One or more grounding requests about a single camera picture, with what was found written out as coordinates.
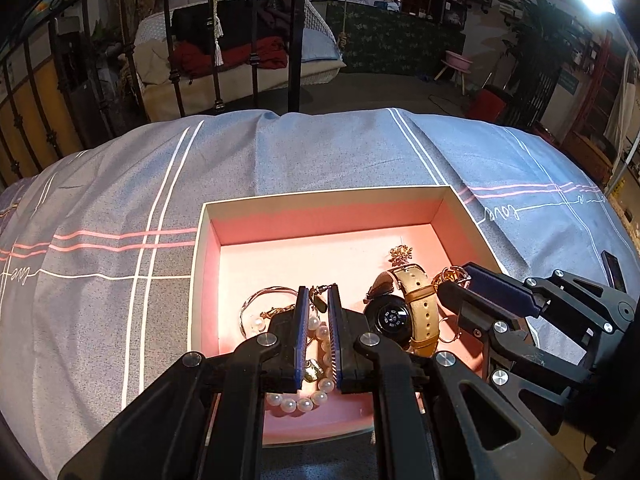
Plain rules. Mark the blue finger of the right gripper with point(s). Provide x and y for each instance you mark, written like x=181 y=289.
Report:
x=475 y=313
x=502 y=290

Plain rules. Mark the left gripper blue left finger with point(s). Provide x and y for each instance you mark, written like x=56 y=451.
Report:
x=299 y=338

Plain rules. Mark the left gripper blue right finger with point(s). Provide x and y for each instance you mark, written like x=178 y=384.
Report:
x=336 y=333

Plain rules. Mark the tan strap black wristwatch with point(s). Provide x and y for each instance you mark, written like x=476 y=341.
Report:
x=401 y=305

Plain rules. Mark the gold flower brooch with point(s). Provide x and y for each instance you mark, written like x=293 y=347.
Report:
x=400 y=255

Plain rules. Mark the silver ring cluster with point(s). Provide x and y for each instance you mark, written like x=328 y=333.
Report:
x=453 y=274

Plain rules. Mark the pale green pink-lined box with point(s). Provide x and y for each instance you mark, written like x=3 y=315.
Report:
x=316 y=238

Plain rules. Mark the black smartphone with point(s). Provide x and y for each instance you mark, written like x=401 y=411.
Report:
x=613 y=271

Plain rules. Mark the pink round stool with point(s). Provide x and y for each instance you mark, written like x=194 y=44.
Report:
x=459 y=64

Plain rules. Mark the grey-blue striped bedspread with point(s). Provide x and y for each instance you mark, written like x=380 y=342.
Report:
x=96 y=251

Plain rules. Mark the white wicker hanging chair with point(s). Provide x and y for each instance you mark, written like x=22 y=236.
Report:
x=167 y=95

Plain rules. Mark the dark green patterned cabinet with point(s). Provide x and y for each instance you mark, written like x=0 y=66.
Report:
x=376 y=41

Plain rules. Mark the red cushion blanket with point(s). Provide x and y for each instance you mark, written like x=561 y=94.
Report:
x=192 y=62

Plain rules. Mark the black iron bed frame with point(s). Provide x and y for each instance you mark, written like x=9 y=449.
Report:
x=76 y=73

